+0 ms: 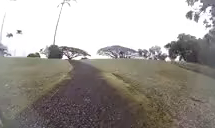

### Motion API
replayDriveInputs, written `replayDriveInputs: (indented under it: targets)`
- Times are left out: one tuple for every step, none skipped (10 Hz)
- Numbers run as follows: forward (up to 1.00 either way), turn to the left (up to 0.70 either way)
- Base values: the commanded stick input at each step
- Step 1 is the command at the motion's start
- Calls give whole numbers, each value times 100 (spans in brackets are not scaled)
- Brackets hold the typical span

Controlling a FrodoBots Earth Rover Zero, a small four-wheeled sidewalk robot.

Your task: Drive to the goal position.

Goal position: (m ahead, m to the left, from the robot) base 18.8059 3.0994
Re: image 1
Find small leafy trees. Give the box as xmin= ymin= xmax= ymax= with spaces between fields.
xmin=137 ymin=45 xmax=168 ymax=61

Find grass lawn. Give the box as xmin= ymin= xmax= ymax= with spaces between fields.
xmin=86 ymin=58 xmax=215 ymax=128
xmin=0 ymin=56 xmax=73 ymax=128

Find tall thin palm tree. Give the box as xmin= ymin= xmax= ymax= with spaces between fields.
xmin=52 ymin=0 xmax=77 ymax=47

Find pair of palm trees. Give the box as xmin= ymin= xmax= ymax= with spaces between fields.
xmin=5 ymin=29 xmax=24 ymax=57

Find dark asphalt path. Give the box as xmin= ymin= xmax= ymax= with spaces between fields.
xmin=14 ymin=59 xmax=143 ymax=128

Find low green bush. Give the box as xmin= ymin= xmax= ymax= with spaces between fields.
xmin=26 ymin=52 xmax=42 ymax=59

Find overhanging leafy tree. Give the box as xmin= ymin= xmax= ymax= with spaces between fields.
xmin=185 ymin=0 xmax=215 ymax=29

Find dense clump of trees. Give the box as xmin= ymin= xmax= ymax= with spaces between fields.
xmin=163 ymin=28 xmax=215 ymax=69

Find dark round bush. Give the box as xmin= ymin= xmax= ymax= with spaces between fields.
xmin=47 ymin=44 xmax=64 ymax=60

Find wide umbrella-shaped tree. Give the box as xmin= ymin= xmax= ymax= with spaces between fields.
xmin=59 ymin=46 xmax=92 ymax=61
xmin=96 ymin=44 xmax=140 ymax=60

